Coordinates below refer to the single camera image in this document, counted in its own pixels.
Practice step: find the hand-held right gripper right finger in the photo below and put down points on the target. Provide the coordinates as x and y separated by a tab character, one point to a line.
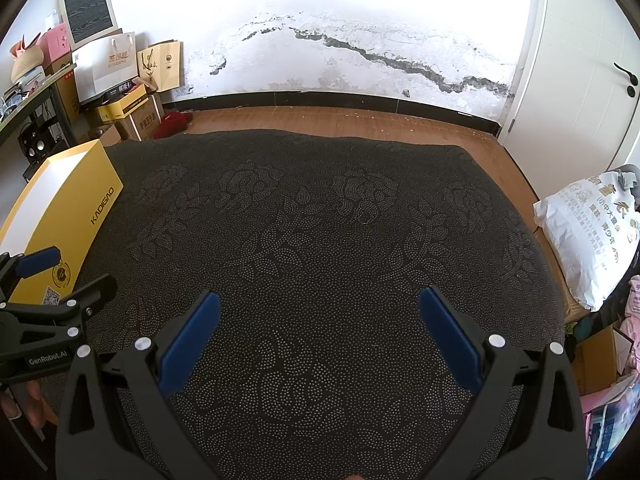
450	340

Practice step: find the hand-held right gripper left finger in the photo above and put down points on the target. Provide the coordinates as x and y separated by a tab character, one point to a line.
192	345

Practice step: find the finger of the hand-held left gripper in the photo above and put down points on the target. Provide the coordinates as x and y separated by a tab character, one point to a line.
37	260
95	292

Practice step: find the yellow box with white interior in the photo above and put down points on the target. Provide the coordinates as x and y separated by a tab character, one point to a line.
75	210

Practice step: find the person's left hand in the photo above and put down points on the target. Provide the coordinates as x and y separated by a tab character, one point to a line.
32	405

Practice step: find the black desktop speaker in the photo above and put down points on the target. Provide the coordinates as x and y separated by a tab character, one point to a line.
35	145

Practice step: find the open cardboard box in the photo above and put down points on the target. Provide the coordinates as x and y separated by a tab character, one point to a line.
107	135

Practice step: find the plain cardboard box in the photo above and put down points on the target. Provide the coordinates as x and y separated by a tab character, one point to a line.
595	360

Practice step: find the dark patterned table cloth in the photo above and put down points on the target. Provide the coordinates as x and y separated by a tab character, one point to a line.
325	235

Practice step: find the white printed plastic bag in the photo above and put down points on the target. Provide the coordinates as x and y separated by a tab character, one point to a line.
585	240

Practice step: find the pink and blue package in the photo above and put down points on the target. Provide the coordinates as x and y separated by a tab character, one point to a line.
607	410

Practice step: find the yellow cardboard box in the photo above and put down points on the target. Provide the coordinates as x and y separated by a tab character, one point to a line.
122	107

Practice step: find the brown cardboard box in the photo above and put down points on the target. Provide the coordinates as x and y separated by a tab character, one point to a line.
147	120

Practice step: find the red cloth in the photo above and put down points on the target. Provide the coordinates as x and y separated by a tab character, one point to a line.
172	125

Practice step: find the flat black box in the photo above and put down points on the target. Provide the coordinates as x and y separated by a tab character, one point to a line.
120	89

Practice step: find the white paper bag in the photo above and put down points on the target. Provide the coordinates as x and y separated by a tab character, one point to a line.
105	67

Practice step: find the pink box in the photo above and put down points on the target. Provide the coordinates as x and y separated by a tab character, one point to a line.
57	42

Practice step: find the grey cloth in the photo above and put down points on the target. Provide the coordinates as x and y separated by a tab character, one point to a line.
627	175

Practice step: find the white framed board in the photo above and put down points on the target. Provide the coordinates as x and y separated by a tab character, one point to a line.
87	7

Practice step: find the white door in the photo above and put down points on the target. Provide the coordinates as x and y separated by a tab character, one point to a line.
575	85

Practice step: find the black metal frame desk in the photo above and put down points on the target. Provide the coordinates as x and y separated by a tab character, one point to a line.
35	97

